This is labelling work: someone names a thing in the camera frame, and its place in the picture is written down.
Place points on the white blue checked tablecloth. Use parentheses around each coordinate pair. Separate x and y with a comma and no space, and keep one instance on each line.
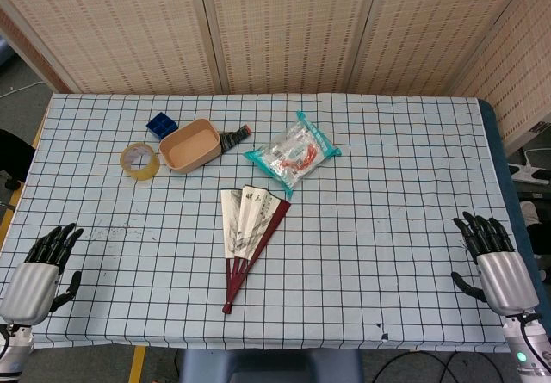
(267,249)

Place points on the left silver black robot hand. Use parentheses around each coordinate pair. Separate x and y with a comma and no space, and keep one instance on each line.
(30,286)

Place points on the blue plastic block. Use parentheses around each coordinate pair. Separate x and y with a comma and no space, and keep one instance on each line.
(162,125)

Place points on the teal clear plastic snack bag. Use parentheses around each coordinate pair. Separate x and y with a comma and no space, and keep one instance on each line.
(295,150)

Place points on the yellow clear tape roll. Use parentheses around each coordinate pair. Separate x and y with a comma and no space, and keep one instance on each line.
(140,161)

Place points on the black red marker clip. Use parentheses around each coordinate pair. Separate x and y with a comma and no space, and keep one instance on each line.
(234,137)

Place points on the beige bamboo folding screen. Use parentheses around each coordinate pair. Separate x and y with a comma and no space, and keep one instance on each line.
(275,30)

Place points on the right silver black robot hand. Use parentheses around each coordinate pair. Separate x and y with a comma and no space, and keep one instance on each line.
(505,279)

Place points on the black object at table edge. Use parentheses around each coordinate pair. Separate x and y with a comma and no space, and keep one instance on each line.
(13,157)

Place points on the blue grey chair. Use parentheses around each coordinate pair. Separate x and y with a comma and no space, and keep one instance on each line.
(269,366)

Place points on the red ribbed paper folding fan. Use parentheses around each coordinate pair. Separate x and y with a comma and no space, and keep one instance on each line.
(249,232)

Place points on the tan oval wooden box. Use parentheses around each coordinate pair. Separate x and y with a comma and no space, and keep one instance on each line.
(189,145)

